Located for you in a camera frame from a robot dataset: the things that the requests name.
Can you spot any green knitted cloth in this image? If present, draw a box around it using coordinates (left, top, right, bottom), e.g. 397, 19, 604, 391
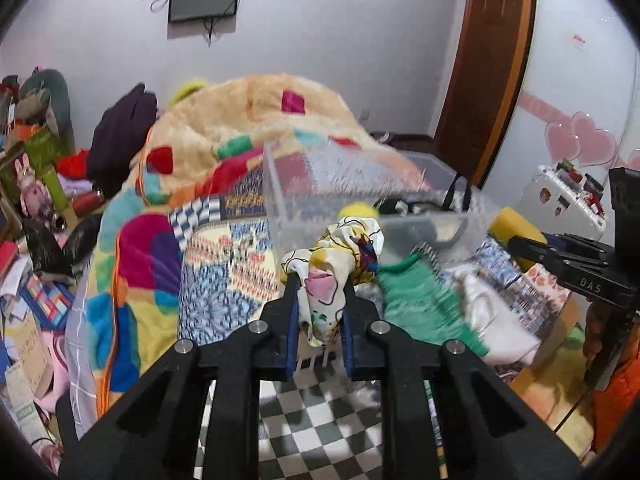
376, 254, 488, 358

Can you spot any clear plastic storage box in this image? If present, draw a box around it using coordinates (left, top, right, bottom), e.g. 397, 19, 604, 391
262, 140, 498, 264

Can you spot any floral patterned cloth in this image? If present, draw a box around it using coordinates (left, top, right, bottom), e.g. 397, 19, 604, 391
280, 216, 385, 348

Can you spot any operator hand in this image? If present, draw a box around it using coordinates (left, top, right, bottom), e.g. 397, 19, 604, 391
582, 301, 639, 365

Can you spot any white suitcase with stickers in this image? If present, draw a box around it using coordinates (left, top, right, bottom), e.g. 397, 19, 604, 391
515, 158, 608, 240

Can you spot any yellow green sponge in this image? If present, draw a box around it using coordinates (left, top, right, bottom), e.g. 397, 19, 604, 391
488, 207, 547, 248

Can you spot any patchwork bed sheet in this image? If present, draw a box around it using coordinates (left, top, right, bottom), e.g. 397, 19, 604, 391
169, 167, 597, 480

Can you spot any brown wooden door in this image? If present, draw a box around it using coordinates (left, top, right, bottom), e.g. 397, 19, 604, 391
434, 0, 536, 188

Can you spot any pink rabbit toy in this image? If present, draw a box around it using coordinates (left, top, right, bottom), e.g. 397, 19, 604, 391
14, 153, 54, 224

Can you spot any colourful plush blanket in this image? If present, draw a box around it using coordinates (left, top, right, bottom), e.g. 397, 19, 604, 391
84, 72, 432, 418

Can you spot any green cardboard box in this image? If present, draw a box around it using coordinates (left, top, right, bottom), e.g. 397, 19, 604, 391
1, 126, 68, 214

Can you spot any dark purple garment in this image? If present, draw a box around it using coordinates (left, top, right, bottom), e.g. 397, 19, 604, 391
86, 82, 157, 200

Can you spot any grey plush toy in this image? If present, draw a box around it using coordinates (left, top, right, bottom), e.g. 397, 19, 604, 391
15, 68, 75, 154

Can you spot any black strap item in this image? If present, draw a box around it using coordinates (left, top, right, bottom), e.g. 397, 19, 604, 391
440, 172, 473, 214

